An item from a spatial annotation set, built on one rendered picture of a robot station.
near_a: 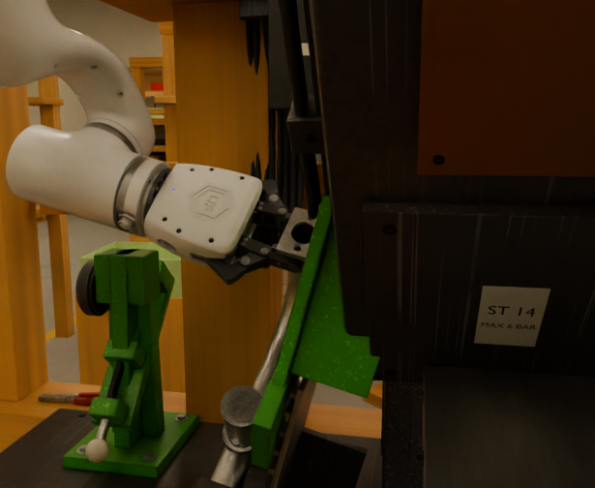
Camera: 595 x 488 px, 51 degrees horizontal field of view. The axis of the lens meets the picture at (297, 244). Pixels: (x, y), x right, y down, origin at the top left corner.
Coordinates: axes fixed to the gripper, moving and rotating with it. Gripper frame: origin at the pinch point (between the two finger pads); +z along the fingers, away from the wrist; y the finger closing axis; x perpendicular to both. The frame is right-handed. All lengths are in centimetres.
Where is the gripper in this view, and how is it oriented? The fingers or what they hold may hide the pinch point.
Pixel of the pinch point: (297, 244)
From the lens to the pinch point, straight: 63.9
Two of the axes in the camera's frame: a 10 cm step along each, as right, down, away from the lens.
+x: -0.4, 5.3, 8.5
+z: 9.5, 2.9, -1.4
